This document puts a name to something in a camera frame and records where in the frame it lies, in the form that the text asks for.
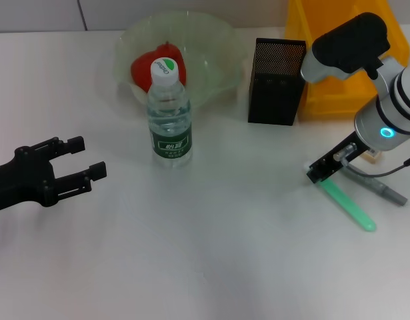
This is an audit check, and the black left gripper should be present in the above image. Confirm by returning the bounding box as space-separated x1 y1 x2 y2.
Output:
0 135 107 213

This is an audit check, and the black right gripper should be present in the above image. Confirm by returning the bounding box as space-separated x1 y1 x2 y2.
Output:
307 131 371 184

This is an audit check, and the green toothbrush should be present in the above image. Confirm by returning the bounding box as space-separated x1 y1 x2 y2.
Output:
303 161 377 233

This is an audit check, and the beige eraser with barcode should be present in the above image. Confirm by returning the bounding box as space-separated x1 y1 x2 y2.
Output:
364 149 382 164

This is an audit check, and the grey marker pen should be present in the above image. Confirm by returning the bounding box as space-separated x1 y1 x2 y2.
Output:
341 166 409 207

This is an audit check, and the clear green-label water bottle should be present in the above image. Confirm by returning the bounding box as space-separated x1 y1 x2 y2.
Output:
147 57 193 169

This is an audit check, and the red-orange toy orange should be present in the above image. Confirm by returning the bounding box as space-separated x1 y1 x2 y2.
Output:
130 40 187 94

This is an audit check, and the black mesh pen holder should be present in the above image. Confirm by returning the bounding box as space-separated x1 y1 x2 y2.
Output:
247 37 307 127

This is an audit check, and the green glass fruit plate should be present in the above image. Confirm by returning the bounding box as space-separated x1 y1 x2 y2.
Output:
115 11 245 111

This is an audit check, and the yellow plastic bin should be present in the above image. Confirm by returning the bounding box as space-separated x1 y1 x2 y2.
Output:
283 0 410 121

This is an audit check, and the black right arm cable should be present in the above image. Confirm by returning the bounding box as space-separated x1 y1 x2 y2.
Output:
334 143 410 178

